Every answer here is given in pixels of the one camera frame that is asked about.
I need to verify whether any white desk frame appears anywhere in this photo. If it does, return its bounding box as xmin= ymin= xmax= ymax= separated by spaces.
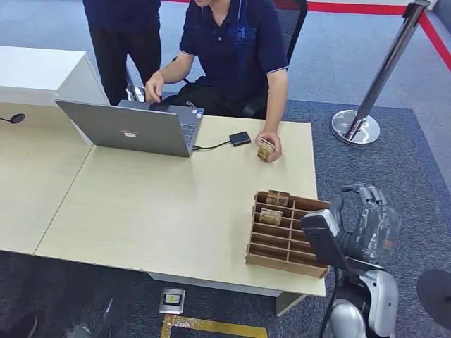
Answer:
xmin=147 ymin=272 xmax=308 ymax=318

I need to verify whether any yellow floor tape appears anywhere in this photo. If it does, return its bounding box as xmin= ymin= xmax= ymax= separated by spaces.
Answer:
xmin=160 ymin=315 xmax=269 ymax=338

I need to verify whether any black drive cable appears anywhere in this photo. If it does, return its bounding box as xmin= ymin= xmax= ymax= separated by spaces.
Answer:
xmin=191 ymin=139 xmax=231 ymax=151

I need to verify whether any chrome metal frame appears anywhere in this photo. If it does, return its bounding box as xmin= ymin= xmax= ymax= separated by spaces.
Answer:
xmin=125 ymin=68 xmax=146 ymax=103

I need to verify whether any seated person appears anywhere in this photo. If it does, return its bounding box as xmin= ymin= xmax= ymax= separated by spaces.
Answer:
xmin=144 ymin=0 xmax=290 ymax=164

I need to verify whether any person's right hand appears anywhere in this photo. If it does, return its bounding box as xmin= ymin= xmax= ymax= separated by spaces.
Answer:
xmin=144 ymin=71 xmax=165 ymax=104

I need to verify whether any wooden slotted card holder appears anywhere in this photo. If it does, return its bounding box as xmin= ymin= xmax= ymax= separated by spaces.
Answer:
xmin=246 ymin=190 xmax=332 ymax=280

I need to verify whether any dark shoe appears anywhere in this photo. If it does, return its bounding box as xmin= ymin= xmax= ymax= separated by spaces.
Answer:
xmin=14 ymin=315 xmax=39 ymax=338

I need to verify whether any standing person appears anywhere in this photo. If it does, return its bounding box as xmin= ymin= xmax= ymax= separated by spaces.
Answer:
xmin=82 ymin=0 xmax=162 ymax=106

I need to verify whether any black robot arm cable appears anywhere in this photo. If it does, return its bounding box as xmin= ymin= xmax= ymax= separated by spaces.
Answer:
xmin=319 ymin=266 xmax=341 ymax=338

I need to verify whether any black external drive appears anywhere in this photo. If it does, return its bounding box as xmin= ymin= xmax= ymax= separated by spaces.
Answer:
xmin=229 ymin=131 xmax=252 ymax=148

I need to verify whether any person's left hand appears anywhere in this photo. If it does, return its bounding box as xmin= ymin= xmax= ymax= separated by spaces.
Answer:
xmin=255 ymin=131 xmax=283 ymax=163

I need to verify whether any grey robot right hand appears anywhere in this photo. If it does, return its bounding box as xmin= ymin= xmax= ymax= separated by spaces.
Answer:
xmin=332 ymin=184 xmax=401 ymax=268

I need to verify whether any chrome stanchion post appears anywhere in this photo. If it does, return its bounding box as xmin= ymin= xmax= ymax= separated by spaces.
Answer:
xmin=330 ymin=0 xmax=431 ymax=146

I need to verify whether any grey laptop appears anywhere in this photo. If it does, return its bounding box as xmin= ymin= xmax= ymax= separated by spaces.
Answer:
xmin=55 ymin=99 xmax=205 ymax=158

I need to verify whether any black office chair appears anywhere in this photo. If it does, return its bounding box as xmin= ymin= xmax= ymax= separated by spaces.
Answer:
xmin=171 ymin=0 xmax=309 ymax=120

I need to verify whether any black round desk puck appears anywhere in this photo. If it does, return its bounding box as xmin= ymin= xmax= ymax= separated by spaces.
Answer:
xmin=0 ymin=113 xmax=26 ymax=125

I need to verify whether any red barrier belt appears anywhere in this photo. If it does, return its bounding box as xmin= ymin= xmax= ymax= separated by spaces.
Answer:
xmin=162 ymin=0 xmax=451 ymax=73

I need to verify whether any silver floor socket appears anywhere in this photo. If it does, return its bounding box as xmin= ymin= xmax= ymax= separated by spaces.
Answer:
xmin=159 ymin=288 xmax=186 ymax=315

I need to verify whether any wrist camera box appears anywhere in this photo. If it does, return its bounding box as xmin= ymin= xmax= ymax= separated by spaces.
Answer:
xmin=300 ymin=209 xmax=350 ymax=270

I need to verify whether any black round disc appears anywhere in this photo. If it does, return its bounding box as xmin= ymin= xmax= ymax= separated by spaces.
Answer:
xmin=416 ymin=269 xmax=451 ymax=330

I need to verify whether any white cabinet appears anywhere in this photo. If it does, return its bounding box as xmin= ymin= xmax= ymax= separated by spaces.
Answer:
xmin=0 ymin=45 xmax=110 ymax=107

